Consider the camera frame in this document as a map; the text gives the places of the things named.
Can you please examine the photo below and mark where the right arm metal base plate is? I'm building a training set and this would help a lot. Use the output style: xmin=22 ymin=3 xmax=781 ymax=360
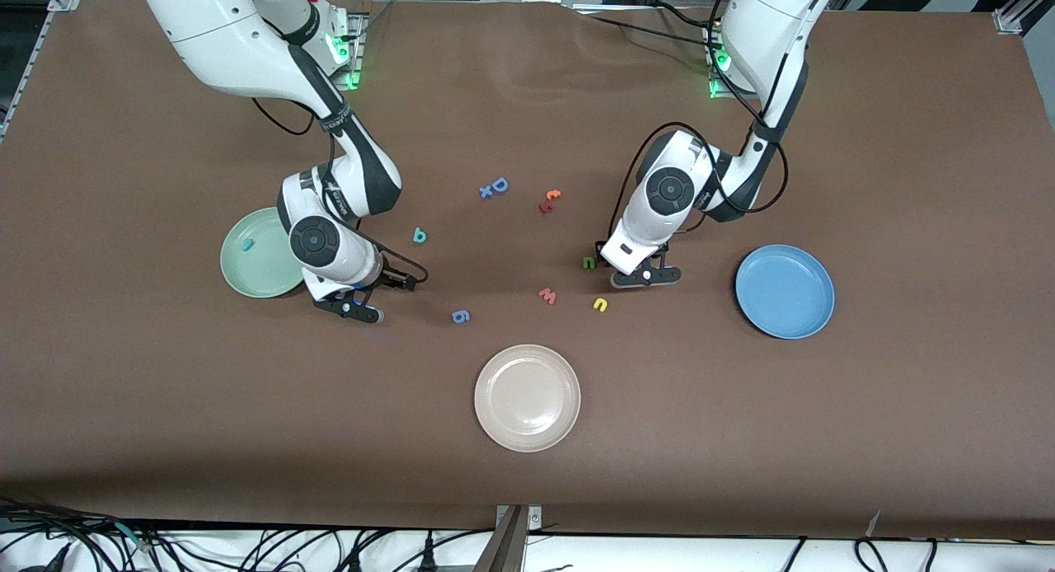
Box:
xmin=326 ymin=10 xmax=369 ymax=91

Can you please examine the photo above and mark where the metal table leg bracket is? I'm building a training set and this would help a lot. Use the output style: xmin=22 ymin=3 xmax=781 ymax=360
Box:
xmin=474 ymin=504 xmax=543 ymax=572

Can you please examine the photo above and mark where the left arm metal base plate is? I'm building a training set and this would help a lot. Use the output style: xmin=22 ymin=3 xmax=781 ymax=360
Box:
xmin=706 ymin=20 xmax=747 ymax=100

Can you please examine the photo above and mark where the beige plate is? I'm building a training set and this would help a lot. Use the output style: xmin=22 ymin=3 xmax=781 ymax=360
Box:
xmin=474 ymin=344 xmax=582 ymax=453

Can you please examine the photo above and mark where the black base power cable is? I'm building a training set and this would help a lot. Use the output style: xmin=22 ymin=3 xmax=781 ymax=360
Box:
xmin=577 ymin=2 xmax=726 ymax=54

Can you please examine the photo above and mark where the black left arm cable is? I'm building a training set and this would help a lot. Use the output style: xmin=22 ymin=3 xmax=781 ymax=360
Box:
xmin=608 ymin=0 xmax=790 ymax=240

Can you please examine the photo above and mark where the blue plate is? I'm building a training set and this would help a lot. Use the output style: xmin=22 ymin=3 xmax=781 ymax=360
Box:
xmin=735 ymin=244 xmax=836 ymax=340

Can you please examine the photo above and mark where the mint green plate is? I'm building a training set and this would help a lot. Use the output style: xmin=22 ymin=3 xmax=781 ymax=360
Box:
xmin=220 ymin=207 xmax=307 ymax=299

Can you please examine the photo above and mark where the tangled black cable bundle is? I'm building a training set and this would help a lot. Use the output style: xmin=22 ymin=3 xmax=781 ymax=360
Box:
xmin=0 ymin=496 xmax=170 ymax=572

